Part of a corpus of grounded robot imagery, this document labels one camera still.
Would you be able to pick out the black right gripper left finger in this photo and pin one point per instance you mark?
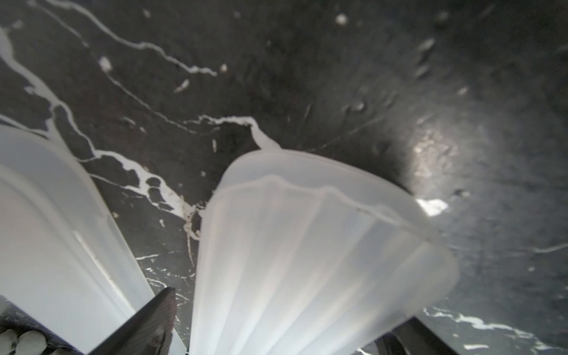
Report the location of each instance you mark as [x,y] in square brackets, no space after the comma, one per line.
[149,331]

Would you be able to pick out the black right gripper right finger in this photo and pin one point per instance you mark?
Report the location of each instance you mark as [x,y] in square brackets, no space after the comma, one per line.
[414,338]

